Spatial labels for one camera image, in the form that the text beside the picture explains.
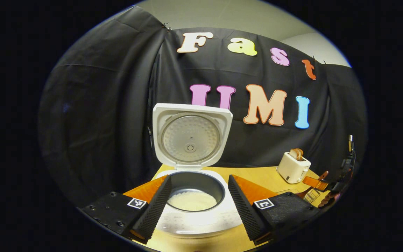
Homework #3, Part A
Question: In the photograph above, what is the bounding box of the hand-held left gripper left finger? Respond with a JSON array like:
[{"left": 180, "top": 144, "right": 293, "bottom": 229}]
[{"left": 79, "top": 175, "right": 172, "bottom": 245}]

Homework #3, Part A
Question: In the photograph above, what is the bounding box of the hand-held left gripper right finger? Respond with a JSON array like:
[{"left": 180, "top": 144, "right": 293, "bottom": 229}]
[{"left": 228, "top": 174, "right": 323, "bottom": 245}]

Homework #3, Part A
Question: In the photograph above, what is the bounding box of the metal wire chopstick holder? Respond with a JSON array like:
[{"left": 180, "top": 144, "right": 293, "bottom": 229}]
[{"left": 303, "top": 188, "right": 323, "bottom": 205}]

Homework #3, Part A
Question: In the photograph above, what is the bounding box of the white rice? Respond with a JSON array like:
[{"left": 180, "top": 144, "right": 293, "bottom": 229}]
[{"left": 167, "top": 191, "right": 218, "bottom": 211}]

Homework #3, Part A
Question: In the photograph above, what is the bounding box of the white rice cooker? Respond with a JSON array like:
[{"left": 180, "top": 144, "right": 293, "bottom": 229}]
[{"left": 152, "top": 103, "right": 244, "bottom": 239}]

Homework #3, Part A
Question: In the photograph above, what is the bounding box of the white toaster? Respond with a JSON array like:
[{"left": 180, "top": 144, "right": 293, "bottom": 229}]
[{"left": 277, "top": 152, "right": 311, "bottom": 184}]

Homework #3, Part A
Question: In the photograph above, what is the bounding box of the black backdrop cloth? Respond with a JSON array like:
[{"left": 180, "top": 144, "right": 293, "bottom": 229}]
[{"left": 38, "top": 5, "right": 368, "bottom": 210}]

